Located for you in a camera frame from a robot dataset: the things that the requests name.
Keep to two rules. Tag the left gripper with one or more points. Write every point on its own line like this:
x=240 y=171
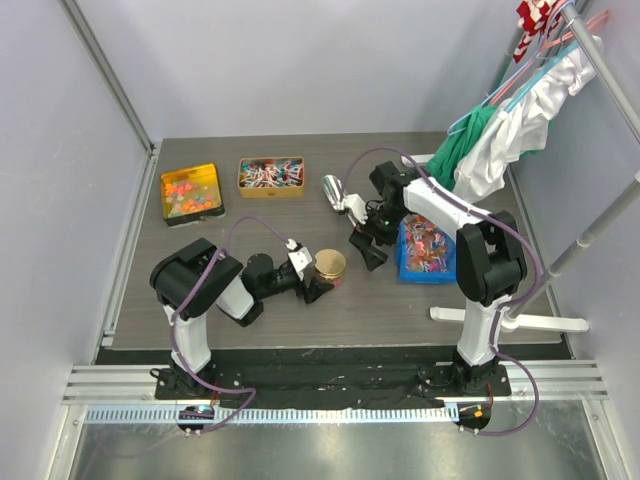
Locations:
x=314 y=289

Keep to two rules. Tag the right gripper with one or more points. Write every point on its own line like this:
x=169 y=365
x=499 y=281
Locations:
x=372 y=256

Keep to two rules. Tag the clear plastic jar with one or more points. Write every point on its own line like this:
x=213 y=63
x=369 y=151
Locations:
x=329 y=281

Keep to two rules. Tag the beige jar lid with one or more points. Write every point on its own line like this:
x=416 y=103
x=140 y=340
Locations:
x=330 y=264

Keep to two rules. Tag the blue plastic bin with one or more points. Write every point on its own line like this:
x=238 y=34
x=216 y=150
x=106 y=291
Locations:
x=424 y=254

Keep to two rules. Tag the silver metal scoop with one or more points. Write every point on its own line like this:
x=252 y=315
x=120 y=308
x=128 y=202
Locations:
x=332 y=188

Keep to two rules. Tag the gold tin of lollipops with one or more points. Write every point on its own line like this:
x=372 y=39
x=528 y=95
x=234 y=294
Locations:
x=271 y=177

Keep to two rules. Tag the gold tin of star candies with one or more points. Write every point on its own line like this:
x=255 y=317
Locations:
x=190 y=194

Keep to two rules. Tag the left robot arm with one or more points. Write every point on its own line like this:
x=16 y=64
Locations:
x=201 y=276

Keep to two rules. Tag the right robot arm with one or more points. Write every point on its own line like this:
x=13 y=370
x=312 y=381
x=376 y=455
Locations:
x=490 y=262

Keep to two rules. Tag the green garment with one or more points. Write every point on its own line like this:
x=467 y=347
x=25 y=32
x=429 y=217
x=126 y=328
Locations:
x=458 y=143

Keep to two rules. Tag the red white garment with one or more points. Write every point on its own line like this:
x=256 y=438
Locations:
x=537 y=19

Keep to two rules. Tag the white clothes rack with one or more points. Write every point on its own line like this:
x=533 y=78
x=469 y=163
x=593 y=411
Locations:
x=590 y=158

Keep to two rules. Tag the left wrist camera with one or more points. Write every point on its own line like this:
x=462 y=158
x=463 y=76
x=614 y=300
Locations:
x=300 y=257

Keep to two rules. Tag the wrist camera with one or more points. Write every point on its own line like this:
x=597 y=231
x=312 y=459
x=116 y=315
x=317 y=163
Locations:
x=355 y=208
x=300 y=257

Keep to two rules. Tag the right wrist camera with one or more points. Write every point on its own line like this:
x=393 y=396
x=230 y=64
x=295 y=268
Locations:
x=355 y=208

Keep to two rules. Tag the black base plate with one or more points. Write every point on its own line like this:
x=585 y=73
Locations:
x=340 y=378

